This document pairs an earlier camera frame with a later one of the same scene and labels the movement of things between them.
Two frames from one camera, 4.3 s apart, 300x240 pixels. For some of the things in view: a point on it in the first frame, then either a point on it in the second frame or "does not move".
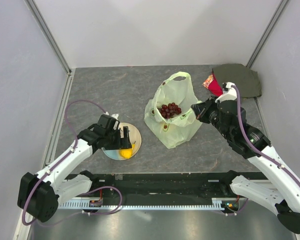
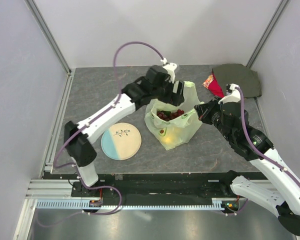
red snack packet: x=214 y=88 does not move
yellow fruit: x=127 y=153 → x=173 y=138
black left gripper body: x=113 y=139 → x=163 y=94
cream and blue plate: x=135 y=138 does not move
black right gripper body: x=213 y=108 does not move
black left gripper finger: x=125 y=142 → x=177 y=95
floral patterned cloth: x=208 y=81 does not move
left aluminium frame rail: x=52 y=141 does not move
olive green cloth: x=246 y=79 does not move
